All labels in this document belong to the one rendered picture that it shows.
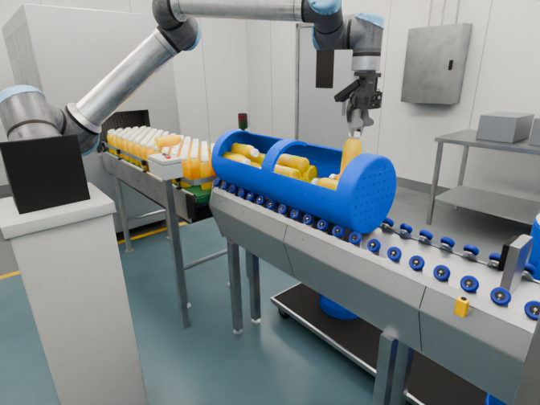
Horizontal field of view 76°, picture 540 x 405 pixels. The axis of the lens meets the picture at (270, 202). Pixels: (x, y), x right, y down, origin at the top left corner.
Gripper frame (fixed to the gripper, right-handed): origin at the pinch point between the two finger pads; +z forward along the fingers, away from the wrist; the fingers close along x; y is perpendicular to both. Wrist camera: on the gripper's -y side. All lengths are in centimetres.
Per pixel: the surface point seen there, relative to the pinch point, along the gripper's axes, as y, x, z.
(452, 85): -100, 301, -8
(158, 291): -146, -25, 132
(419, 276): 36, -11, 38
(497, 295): 56, -10, 33
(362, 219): 11.0, -6.7, 28.2
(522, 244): 56, -2, 22
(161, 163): -91, -34, 23
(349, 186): 9.1, -13.0, 15.4
